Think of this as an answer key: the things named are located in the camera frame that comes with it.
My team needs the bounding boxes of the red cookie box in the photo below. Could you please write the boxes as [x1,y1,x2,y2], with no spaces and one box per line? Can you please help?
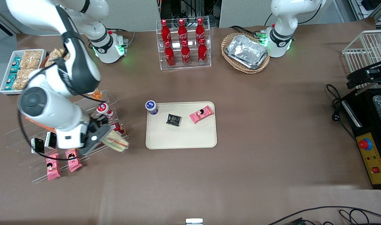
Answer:
[97,122,127,148]

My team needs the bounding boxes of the black equipment frame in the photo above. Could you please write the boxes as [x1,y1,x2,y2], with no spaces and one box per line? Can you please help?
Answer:
[159,0,223,28]

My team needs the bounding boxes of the small black snack box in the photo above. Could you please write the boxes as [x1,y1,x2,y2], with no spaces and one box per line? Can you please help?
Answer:
[45,132,57,149]
[166,114,182,127]
[31,138,45,155]

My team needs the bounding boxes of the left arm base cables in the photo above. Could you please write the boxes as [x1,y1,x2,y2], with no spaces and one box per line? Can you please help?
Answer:
[229,25,268,40]

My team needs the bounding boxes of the aluminium foil tray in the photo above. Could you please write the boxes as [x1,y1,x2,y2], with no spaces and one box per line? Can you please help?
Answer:
[225,34,269,69]

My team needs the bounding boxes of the clear acrylic bottle rack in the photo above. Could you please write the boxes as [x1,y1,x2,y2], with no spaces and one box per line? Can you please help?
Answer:
[156,20,212,70]

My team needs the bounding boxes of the black power cable with plug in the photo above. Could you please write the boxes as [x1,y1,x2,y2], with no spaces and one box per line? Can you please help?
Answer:
[326,84,356,141]

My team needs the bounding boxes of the black floor cable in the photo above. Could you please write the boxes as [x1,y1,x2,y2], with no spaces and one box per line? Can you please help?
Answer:
[267,206,381,225]

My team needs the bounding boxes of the light tan wicker basket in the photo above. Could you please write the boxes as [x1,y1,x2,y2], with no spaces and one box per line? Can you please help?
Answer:
[222,33,270,74]

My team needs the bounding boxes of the rice cracker pack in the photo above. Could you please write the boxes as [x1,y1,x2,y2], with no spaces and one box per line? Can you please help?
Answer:
[21,50,43,69]
[12,78,30,90]
[17,68,36,80]

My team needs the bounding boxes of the blue lid yogurt cup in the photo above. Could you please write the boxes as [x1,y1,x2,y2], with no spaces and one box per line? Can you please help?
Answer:
[145,100,159,115]

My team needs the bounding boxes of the beige plastic tray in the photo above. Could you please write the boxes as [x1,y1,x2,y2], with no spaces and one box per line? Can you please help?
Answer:
[146,102,217,149]

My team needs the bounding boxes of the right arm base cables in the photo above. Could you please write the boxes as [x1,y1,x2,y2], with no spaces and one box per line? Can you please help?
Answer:
[108,28,136,47]

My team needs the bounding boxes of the low clear acrylic stand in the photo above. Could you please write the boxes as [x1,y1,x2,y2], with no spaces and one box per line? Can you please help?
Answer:
[4,122,91,183]

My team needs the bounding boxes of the white rectangular snack tray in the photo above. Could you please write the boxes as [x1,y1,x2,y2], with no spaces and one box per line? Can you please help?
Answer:
[0,49,47,95]

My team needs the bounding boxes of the white triangle sandwich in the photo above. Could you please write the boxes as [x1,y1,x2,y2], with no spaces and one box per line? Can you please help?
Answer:
[101,131,129,153]

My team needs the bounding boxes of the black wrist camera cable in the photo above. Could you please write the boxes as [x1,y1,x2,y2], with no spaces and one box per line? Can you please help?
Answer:
[18,108,82,161]

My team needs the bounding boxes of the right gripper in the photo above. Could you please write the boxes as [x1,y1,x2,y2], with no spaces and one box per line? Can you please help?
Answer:
[57,115,112,156]

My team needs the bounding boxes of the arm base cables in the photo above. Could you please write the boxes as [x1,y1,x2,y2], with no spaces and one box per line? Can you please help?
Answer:
[108,28,136,47]
[229,25,268,40]

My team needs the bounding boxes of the red emergency stop button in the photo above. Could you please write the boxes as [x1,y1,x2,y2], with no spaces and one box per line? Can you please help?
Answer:
[358,138,373,151]

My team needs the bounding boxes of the black sealing machine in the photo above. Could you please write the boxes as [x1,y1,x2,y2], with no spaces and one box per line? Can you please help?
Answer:
[342,88,381,190]

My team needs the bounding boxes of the red lid drink cup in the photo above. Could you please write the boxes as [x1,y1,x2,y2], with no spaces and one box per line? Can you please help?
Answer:
[96,103,113,118]

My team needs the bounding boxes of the white wire basket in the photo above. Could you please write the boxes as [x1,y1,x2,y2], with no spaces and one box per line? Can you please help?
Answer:
[342,30,381,89]

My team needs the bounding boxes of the tall clear acrylic stand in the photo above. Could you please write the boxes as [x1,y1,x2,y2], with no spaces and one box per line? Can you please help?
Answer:
[68,90,129,153]

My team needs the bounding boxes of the pink snack pack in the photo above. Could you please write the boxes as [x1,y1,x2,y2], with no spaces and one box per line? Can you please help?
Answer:
[46,152,61,181]
[190,105,214,124]
[65,148,83,172]

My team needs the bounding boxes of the dark brown wicker basket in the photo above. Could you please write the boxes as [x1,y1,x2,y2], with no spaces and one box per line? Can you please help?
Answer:
[40,47,69,68]

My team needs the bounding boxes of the red cola bottle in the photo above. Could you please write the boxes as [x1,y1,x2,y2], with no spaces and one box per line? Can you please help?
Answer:
[161,19,172,47]
[164,41,176,67]
[196,18,206,42]
[178,19,188,44]
[198,38,208,63]
[181,41,191,65]

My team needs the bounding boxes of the teal snack pack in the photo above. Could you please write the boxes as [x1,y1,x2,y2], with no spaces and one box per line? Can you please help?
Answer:
[6,74,18,90]
[10,57,21,73]

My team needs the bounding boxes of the grey metal equipment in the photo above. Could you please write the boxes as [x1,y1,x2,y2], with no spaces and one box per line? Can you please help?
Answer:
[348,0,381,22]

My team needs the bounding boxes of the clear bag of snacks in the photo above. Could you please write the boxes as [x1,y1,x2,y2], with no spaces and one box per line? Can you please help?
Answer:
[46,49,65,67]

